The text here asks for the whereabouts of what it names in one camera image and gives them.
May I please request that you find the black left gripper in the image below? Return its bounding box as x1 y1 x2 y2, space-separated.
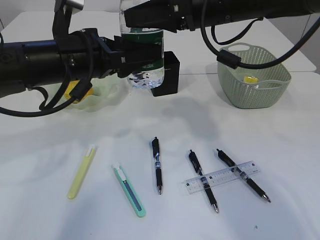
56 28 164 80

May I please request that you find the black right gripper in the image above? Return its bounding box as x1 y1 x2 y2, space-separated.
124 0 208 33

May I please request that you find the clear water bottle green label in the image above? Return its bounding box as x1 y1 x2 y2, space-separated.
119 0 165 89

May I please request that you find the yellow pear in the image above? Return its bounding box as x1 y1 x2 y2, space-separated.
64 80 94 104

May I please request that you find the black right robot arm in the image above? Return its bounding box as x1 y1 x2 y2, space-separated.
123 0 320 33

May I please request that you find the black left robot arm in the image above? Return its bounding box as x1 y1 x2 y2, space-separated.
0 28 163 97

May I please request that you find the translucent green wavy glass plate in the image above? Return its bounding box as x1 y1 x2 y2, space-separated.
65 76 129 113

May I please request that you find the black square pen holder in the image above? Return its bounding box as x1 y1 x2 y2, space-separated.
151 51 180 97

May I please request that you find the black pen left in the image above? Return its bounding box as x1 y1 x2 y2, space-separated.
151 137 163 195

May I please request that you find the black pen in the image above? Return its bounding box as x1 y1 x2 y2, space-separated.
151 137 163 195
216 148 271 203
188 149 220 213

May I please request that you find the yellow-green utility knife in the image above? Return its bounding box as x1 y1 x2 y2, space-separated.
67 145 97 200

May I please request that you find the black pen middle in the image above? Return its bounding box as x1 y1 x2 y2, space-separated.
188 149 220 213

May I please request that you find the green woven plastic basket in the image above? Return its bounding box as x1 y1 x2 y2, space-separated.
217 43 292 109

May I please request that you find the black pen right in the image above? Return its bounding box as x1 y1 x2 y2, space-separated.
216 148 271 203

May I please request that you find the clear plastic ruler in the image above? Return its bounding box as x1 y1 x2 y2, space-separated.
180 161 261 194

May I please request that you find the teal utility knife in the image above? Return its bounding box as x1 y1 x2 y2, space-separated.
112 163 147 218

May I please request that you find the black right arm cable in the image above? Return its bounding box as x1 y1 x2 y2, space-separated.
201 14 320 71

